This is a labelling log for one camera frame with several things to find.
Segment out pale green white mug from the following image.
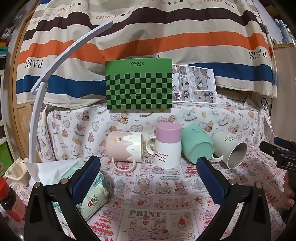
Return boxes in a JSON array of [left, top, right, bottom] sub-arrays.
[[211, 132, 247, 169]]

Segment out pink and white upside-down mug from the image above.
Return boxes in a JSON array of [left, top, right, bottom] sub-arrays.
[[146, 122, 182, 169]]

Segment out person hand at right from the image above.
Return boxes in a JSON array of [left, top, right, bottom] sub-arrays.
[[282, 172, 295, 209]]

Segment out red cap bottle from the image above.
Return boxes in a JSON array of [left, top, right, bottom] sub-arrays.
[[0, 177, 27, 222]]

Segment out tissue pack with leaf print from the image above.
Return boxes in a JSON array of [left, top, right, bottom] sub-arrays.
[[24, 158, 112, 222]]

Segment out cream plastic holder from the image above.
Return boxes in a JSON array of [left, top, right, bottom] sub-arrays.
[[5, 158, 31, 187]]

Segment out teal mug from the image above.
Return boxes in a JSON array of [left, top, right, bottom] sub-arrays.
[[181, 125, 214, 164]]

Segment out print patterned tablecloth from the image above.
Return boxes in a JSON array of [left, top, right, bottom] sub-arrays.
[[9, 146, 287, 241]]

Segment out bear print cloth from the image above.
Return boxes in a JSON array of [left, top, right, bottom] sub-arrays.
[[37, 98, 271, 162]]

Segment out comic picture card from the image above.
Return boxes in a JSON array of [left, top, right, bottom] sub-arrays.
[[172, 65, 217, 103]]

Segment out striped Hermes blanket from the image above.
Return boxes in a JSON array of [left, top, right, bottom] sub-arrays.
[[16, 1, 277, 108]]

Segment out green checkered box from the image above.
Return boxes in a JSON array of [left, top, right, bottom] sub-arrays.
[[105, 58, 173, 110]]

